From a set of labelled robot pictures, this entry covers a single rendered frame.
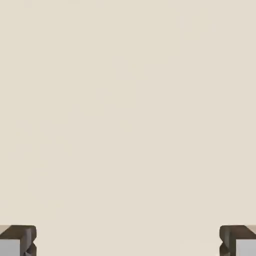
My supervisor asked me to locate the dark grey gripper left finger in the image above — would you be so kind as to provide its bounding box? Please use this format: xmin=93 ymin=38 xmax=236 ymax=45
xmin=0 ymin=224 xmax=38 ymax=256

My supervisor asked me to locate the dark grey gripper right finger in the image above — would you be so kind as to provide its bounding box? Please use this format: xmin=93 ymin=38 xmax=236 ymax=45
xmin=219 ymin=224 xmax=256 ymax=256

